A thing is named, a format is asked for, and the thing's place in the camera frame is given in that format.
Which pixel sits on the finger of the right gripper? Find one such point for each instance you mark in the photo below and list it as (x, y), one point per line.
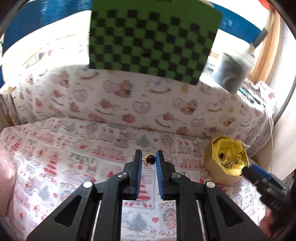
(260, 171)
(253, 174)

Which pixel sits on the yellow cloth in box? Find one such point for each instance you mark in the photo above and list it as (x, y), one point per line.
(230, 155)

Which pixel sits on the green black checkered box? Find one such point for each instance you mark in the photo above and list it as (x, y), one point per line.
(169, 39)

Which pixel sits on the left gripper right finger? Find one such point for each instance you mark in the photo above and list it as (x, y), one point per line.
(168, 189)

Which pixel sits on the right hand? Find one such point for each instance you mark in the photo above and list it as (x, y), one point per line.
(266, 222)

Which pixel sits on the bear print headboard cover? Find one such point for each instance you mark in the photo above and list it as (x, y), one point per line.
(137, 100)

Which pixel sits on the clear plastic jar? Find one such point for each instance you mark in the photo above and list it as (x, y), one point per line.
(231, 69)

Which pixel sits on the black gem brooch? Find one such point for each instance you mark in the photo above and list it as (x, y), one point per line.
(149, 159)

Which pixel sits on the gold octagonal jewelry box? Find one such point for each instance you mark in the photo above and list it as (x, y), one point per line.
(215, 171)

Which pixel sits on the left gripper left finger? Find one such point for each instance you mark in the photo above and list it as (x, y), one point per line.
(134, 170)

